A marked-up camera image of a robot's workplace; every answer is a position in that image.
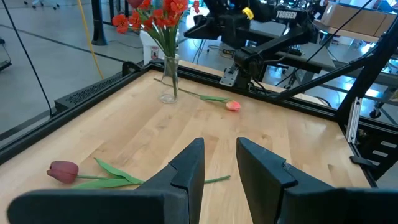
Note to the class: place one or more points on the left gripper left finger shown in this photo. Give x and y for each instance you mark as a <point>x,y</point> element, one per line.
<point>174,193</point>

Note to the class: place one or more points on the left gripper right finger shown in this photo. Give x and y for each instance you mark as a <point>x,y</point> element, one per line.
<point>280,199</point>

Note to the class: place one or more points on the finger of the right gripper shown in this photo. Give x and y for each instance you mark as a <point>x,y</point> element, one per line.
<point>202,32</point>
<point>206,20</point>

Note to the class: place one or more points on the maroon tulip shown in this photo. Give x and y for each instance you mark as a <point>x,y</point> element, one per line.
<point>62,171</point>
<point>135,2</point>

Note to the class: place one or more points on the pink tulip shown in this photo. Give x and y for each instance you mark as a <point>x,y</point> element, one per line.
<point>233,105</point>

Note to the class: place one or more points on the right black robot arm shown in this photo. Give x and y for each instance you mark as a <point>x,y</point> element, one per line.
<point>248,60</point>

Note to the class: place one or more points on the clear glass vase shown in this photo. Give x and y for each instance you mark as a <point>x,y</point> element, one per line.
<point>169,90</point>

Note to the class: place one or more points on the white bucket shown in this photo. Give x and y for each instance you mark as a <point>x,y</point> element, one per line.
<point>149,46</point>

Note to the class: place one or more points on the grey cart table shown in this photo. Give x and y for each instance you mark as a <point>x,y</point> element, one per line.
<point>311,59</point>

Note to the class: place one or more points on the black diagonal brace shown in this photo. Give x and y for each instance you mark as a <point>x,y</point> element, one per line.
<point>320,79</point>

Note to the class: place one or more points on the black perforated panel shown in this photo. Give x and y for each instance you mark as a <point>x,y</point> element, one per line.
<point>90,90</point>

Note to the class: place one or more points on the black floor stand post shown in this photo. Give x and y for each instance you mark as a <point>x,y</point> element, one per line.
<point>98,21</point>

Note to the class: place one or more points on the silver aluminium bracket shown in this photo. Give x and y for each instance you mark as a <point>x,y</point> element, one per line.
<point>354,119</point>

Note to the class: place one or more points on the black rig post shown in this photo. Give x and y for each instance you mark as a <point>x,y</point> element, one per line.
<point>373,68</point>

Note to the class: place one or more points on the black table frame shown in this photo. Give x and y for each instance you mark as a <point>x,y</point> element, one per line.
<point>31,133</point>

